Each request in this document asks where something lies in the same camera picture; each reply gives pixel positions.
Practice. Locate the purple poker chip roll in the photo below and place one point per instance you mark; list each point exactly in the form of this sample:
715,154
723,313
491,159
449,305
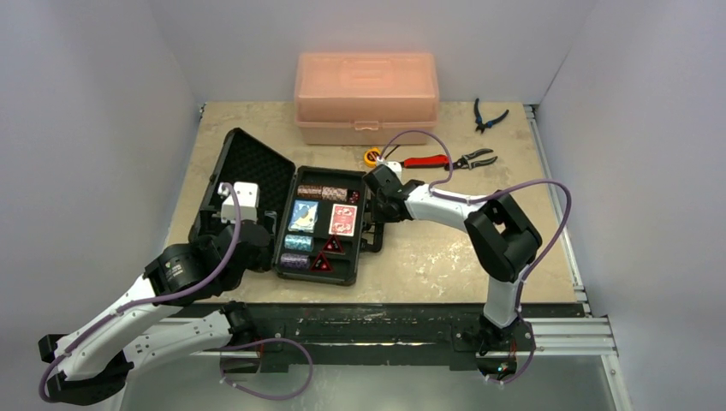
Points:
294,261

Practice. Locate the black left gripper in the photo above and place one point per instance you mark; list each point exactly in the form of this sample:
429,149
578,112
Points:
219,229

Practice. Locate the black wire stripper pliers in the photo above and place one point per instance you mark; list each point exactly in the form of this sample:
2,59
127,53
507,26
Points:
473,160

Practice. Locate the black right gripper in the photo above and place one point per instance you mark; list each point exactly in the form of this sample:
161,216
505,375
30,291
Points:
374,212

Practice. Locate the red card deck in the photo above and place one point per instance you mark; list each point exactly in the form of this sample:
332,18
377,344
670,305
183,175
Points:
343,220

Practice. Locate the red utility knife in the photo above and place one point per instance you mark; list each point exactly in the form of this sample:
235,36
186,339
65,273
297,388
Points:
431,162

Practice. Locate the light blue poker chip roll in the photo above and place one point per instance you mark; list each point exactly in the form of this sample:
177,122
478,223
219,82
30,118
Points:
302,243

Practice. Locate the black poker set case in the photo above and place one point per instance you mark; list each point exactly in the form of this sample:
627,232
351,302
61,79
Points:
319,218

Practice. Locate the orange black poker chip roll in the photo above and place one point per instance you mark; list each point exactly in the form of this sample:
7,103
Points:
314,192

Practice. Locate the tan blue poker chip roll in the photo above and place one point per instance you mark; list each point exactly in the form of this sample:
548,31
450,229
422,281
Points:
334,194

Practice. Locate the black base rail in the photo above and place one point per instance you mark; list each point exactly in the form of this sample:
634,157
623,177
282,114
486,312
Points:
280,335

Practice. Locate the yellow tape measure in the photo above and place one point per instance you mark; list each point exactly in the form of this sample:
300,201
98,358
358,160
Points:
374,157

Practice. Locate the blue card deck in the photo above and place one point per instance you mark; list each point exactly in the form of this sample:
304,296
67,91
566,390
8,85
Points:
295,212

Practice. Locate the orange plastic toolbox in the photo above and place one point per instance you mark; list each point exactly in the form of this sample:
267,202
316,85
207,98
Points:
365,99

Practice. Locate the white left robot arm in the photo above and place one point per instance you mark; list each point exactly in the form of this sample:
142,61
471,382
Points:
95,362

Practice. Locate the triangular all-in button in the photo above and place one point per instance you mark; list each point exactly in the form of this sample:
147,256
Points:
333,245
321,264

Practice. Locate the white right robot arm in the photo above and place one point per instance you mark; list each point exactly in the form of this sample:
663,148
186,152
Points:
503,238

